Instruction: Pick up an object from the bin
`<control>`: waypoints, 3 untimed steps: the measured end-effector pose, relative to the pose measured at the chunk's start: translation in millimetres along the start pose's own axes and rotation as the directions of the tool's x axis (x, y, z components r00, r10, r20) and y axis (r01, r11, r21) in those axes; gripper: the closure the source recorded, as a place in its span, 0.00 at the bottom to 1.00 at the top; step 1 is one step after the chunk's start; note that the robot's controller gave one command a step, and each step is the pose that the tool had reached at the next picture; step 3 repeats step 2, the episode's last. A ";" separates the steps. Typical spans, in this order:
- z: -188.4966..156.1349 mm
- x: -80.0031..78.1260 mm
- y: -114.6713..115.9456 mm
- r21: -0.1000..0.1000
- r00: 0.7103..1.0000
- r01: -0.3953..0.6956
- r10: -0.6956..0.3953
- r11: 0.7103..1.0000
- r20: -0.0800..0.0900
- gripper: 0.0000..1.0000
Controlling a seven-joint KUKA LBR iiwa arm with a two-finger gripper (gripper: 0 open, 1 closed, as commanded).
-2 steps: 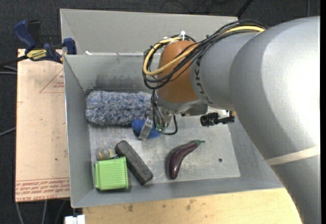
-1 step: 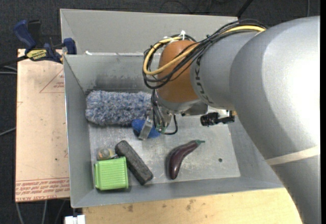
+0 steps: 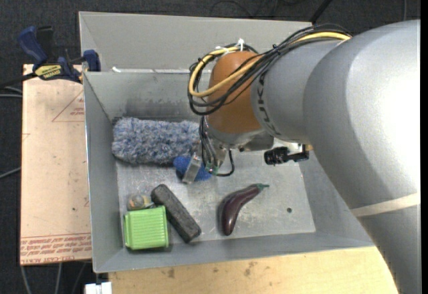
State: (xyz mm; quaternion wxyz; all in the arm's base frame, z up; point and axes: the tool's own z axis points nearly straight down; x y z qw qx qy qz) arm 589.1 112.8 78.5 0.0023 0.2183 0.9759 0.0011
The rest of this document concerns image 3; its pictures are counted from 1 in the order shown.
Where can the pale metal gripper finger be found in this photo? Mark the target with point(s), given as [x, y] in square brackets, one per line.
[191, 170]

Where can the blue sponge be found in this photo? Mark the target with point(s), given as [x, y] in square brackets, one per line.
[203, 173]

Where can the dark green flat block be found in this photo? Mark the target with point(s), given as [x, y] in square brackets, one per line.
[177, 214]

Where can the blue and white fluffy cloth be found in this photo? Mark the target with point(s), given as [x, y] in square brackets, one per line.
[150, 140]

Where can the purple toy eggplant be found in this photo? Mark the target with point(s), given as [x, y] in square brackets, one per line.
[234, 207]

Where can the small grey and yellow ball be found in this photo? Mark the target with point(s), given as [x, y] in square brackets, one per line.
[137, 200]

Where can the grey metal bin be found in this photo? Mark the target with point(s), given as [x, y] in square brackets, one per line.
[267, 212]

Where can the green ribbed plastic box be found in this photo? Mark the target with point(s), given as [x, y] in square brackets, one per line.
[146, 228]

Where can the brown cardboard board, red print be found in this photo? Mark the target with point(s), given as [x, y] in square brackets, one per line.
[53, 169]

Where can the black cylinder on white bracket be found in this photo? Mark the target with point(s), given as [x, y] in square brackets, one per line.
[277, 155]

